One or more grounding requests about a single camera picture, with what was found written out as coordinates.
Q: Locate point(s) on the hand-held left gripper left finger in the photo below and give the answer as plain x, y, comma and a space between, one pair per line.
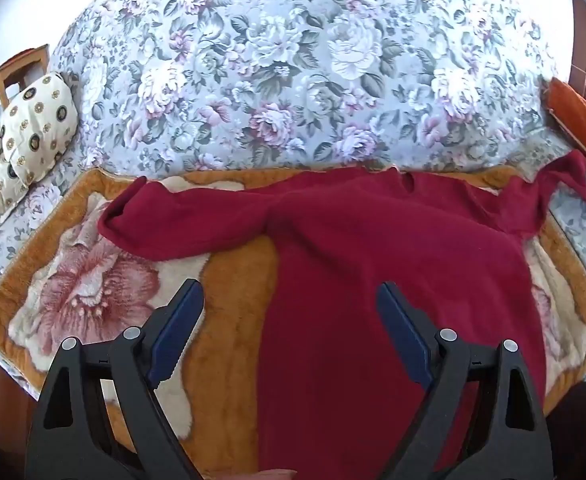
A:
175, 332

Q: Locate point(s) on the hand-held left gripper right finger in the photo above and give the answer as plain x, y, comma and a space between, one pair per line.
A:
407, 332

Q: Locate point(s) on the dark red sweater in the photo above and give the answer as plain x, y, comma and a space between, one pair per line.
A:
363, 240

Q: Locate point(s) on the orange plush flower blanket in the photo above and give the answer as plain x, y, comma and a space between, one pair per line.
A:
238, 280

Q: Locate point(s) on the orange brown cloth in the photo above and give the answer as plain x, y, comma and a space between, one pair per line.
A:
575, 115

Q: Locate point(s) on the floral bedspread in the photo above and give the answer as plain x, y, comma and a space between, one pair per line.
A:
283, 60

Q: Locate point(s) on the wooden chair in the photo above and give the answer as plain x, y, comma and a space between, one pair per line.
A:
10, 72

